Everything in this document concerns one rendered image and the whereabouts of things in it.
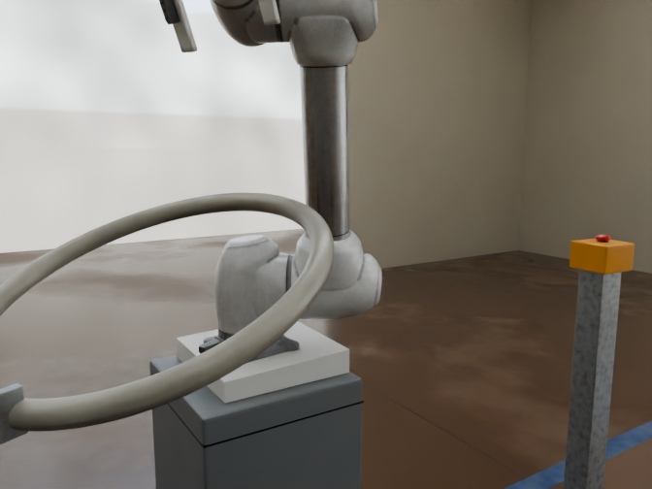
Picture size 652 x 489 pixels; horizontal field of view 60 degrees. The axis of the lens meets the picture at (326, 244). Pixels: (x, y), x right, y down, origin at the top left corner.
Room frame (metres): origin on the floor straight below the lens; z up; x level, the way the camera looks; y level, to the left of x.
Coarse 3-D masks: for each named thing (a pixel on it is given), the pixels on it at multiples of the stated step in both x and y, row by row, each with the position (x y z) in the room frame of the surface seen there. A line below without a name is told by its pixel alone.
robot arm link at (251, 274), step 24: (240, 240) 1.32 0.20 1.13; (264, 240) 1.31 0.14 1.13; (240, 264) 1.26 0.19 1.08; (264, 264) 1.27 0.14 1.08; (216, 288) 1.29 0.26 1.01; (240, 288) 1.25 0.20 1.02; (264, 288) 1.25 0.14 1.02; (216, 312) 1.30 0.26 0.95; (240, 312) 1.26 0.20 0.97; (264, 312) 1.26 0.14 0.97
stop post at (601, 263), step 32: (576, 256) 1.59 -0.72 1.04; (608, 256) 1.51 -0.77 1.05; (608, 288) 1.55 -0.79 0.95; (576, 320) 1.60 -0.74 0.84; (608, 320) 1.55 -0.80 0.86; (576, 352) 1.59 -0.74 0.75; (608, 352) 1.56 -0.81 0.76; (576, 384) 1.58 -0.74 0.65; (608, 384) 1.56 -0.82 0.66; (576, 416) 1.58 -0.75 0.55; (608, 416) 1.57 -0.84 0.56; (576, 448) 1.57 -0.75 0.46; (576, 480) 1.56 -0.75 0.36
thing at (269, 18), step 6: (258, 0) 0.81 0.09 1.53; (264, 0) 0.81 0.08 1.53; (270, 0) 0.80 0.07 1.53; (264, 6) 0.81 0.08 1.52; (270, 6) 0.80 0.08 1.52; (276, 6) 0.80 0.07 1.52; (264, 12) 0.81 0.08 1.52; (270, 12) 0.81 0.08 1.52; (276, 12) 0.80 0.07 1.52; (264, 18) 0.82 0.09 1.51; (270, 18) 0.81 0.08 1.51; (276, 18) 0.80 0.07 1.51; (264, 24) 0.83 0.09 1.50; (270, 24) 0.82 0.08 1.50
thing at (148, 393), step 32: (128, 224) 0.91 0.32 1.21; (320, 224) 0.73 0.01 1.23; (64, 256) 0.85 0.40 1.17; (320, 256) 0.65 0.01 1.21; (0, 288) 0.76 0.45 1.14; (320, 288) 0.62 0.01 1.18; (256, 320) 0.56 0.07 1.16; (288, 320) 0.57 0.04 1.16; (224, 352) 0.52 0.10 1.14; (256, 352) 0.54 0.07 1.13; (128, 384) 0.50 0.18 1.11; (160, 384) 0.50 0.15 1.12; (192, 384) 0.50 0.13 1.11; (32, 416) 0.49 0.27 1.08; (64, 416) 0.49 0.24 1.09; (96, 416) 0.49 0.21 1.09; (128, 416) 0.50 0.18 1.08
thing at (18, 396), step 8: (16, 384) 0.52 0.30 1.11; (0, 392) 0.50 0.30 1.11; (8, 392) 0.50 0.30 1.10; (16, 392) 0.51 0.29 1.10; (0, 400) 0.50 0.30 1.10; (8, 400) 0.50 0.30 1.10; (16, 400) 0.51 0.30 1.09; (0, 408) 0.50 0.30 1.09; (8, 408) 0.50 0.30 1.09; (0, 416) 0.50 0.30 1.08; (8, 416) 0.50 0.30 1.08; (0, 424) 0.50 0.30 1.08; (8, 424) 0.50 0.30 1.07; (0, 432) 0.49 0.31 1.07; (8, 432) 0.50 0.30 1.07; (16, 432) 0.51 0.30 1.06; (24, 432) 0.51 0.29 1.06; (0, 440) 0.49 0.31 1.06; (8, 440) 0.50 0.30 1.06
